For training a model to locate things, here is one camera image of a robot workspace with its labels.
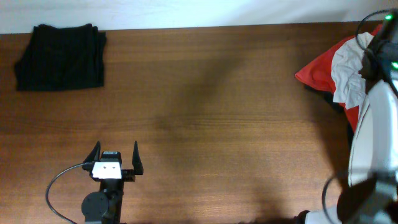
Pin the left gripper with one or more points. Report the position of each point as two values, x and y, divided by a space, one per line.
129 175

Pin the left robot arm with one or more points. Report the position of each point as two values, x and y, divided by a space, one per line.
105 205

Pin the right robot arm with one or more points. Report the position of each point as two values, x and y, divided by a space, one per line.
371 195

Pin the folded black garment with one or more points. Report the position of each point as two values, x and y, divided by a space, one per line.
59 59

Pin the red shirt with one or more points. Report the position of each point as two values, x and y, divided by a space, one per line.
317 74

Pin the black garment under pile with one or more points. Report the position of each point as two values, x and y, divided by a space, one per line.
328 98

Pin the white shirt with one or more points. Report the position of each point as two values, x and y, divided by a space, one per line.
345 67

